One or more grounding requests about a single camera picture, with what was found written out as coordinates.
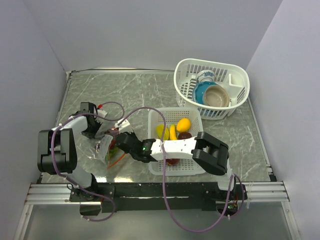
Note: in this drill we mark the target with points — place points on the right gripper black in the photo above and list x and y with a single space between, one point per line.
132 135

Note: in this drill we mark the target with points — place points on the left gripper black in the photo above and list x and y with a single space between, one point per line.
92 135

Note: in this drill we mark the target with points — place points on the purple fake grapes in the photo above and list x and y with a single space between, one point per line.
114 132

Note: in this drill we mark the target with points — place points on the clear zip top bag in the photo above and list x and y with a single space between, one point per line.
103 143

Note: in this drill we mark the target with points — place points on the yellow fake banana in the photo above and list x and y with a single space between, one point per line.
172 132

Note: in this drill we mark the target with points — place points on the dark red fake plum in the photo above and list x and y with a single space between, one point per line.
184 135

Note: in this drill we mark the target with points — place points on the yellow fake lemon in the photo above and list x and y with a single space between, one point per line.
183 125

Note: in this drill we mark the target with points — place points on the white perforated rectangular basket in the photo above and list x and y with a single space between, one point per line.
172 115

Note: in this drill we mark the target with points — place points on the red fake apple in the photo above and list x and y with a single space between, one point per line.
172 161

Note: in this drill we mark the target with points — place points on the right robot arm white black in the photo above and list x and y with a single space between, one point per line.
208 152

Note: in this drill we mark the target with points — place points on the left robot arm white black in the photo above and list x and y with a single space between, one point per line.
65 152

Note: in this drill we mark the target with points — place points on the green fake lettuce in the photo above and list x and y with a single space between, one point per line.
111 151

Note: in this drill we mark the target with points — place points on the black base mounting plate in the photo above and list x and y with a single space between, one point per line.
132 196

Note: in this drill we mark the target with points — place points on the teal bowl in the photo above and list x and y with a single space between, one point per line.
199 91

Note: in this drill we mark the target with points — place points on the beige bowl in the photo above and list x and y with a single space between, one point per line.
216 96

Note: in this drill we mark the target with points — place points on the blue white porcelain cup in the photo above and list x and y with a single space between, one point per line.
205 76

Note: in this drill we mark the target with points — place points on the white oval dish rack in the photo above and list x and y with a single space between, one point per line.
231 77

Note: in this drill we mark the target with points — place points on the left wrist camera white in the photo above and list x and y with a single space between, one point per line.
102 114

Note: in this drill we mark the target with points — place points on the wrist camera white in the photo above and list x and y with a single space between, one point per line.
102 114
123 126

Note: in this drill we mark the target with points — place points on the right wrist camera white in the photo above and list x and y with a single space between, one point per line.
123 126

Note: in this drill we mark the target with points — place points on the aluminium frame rail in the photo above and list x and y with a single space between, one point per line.
59 194

